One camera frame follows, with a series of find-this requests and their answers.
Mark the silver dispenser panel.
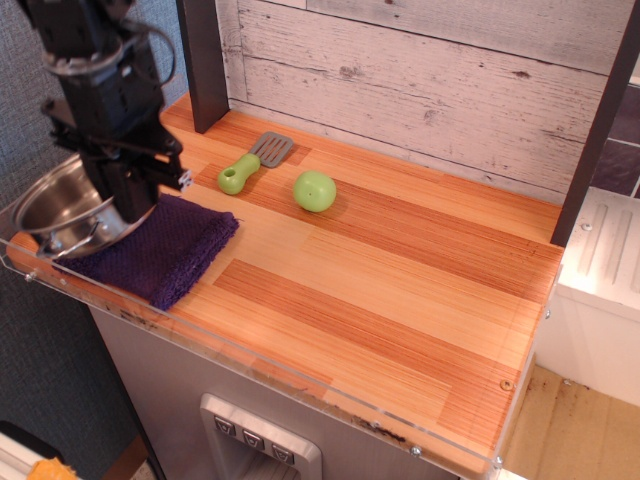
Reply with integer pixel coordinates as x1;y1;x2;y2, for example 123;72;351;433
200;393;323;479

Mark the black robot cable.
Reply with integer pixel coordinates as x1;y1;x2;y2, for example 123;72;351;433
119;19;179;94

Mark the white toy sink unit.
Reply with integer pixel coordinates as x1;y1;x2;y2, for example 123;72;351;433
535;188;639;405

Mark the stainless steel pot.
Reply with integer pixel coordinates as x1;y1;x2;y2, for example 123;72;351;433
11;154;153;260

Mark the grey toy fridge cabinet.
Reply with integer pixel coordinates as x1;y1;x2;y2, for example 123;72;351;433
90;308;452;479

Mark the yellow object at corner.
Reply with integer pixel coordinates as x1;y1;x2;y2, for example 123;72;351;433
26;458;78;480

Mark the purple cloth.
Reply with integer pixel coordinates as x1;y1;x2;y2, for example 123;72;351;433
58;195;239;311

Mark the green handled grey spatula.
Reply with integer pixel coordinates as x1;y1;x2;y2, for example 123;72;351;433
217;131;294;195

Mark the dark right shelf post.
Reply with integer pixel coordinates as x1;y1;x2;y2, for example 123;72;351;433
550;1;639;247

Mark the green toy apple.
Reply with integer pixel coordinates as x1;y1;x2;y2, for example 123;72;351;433
293;171;337;213

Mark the clear acrylic guard rail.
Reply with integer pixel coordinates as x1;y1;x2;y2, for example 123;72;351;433
0;74;562;476

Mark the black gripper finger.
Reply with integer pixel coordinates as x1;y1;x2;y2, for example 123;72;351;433
80;152;114;200
112;167;159;224

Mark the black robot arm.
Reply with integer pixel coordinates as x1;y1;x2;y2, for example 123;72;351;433
19;1;191;224

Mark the dark left shelf post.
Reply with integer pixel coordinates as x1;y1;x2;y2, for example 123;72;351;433
176;0;229;133

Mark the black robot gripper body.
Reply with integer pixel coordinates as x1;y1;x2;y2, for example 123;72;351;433
42;42;192;191

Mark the dark shelf post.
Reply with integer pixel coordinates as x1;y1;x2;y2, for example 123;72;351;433
550;1;639;247
176;0;229;133

